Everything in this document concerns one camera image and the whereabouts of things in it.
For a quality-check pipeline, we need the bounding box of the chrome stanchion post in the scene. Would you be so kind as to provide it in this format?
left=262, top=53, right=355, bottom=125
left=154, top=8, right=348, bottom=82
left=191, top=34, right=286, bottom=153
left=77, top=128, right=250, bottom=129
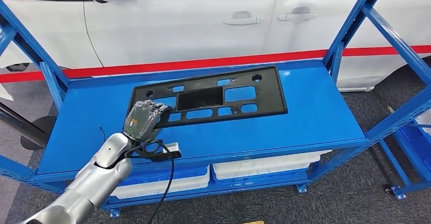
left=0, top=101, right=48, bottom=148

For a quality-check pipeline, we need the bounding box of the white car with red stripe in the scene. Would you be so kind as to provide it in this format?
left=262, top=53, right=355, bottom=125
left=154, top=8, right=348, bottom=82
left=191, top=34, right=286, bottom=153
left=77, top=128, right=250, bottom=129
left=0, top=0, right=431, bottom=92

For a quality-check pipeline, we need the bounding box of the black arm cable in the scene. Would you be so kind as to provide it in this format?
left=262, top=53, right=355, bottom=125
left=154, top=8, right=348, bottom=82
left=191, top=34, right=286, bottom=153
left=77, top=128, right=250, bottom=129
left=126, top=139, right=176, bottom=224

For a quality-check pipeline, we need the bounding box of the black plastic plate bracket part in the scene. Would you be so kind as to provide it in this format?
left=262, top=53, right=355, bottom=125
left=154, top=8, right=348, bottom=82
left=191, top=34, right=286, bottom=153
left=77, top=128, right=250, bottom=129
left=126, top=66, right=289, bottom=129

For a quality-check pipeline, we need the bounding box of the blue metal shelf rack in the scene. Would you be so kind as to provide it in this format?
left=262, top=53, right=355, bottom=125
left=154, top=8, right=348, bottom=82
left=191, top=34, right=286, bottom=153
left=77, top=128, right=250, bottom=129
left=0, top=0, right=431, bottom=218
left=379, top=114, right=431, bottom=200

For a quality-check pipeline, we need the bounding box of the black stanchion post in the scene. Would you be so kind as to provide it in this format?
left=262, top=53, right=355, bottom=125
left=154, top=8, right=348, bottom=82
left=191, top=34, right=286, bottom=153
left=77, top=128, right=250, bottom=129
left=19, top=115, right=58, bottom=151

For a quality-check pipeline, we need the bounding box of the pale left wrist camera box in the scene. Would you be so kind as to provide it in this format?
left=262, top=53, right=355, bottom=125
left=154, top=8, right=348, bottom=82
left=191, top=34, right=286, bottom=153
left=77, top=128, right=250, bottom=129
left=136, top=142, right=182, bottom=163

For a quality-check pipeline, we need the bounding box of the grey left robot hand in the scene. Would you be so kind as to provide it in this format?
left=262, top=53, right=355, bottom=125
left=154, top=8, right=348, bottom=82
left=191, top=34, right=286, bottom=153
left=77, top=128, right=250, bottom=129
left=122, top=100, right=173, bottom=142

